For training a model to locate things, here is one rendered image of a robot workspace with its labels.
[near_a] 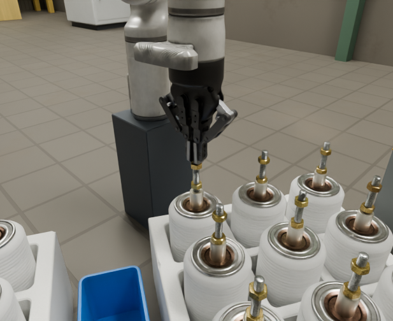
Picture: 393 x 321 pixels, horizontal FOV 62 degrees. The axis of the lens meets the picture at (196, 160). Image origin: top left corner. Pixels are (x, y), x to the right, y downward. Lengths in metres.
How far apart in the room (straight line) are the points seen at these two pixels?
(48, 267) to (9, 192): 0.60
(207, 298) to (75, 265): 0.45
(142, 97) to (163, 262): 0.36
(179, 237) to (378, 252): 0.30
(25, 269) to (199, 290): 0.28
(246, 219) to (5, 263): 0.38
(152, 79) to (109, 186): 0.47
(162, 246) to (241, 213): 0.15
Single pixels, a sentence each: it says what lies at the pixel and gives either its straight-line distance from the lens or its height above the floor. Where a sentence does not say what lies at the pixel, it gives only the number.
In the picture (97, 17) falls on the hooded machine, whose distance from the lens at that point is 4.32.
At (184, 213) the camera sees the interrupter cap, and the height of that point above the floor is 0.25.
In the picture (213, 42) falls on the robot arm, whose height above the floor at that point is 0.52.
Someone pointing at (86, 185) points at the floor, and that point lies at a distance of 1.11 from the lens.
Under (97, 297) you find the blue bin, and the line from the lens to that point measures 0.69.
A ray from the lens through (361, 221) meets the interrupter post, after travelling 0.56.
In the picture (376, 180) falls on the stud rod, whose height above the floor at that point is 0.34.
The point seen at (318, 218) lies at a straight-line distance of 0.63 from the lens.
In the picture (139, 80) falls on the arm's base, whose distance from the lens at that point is 0.73.
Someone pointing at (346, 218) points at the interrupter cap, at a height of 0.25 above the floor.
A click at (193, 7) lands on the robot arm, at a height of 0.56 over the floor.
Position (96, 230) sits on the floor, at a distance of 0.92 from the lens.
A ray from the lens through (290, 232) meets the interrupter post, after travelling 0.50.
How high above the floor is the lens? 0.59
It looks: 30 degrees down
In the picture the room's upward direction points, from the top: straight up
